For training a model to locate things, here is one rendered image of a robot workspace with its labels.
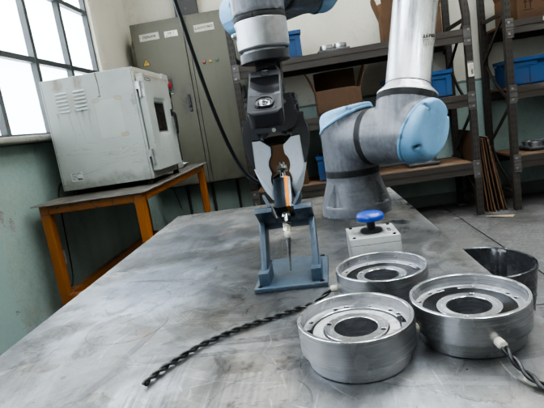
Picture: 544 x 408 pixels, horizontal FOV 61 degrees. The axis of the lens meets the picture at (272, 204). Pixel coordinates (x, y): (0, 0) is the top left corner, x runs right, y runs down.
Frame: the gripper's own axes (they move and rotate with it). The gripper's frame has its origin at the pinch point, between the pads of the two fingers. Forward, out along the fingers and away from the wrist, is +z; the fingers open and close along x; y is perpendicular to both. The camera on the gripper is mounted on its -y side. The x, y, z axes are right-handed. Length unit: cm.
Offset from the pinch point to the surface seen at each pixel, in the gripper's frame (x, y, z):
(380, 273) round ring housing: -11.5, -12.3, 9.7
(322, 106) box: -5, 326, -14
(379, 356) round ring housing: -9.3, -32.1, 9.4
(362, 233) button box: -10.5, -0.9, 7.6
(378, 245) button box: -12.4, -3.7, 8.9
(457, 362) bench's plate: -15.9, -29.5, 12.0
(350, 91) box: -29, 328, -23
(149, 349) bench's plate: 14.8, -22.2, 12.0
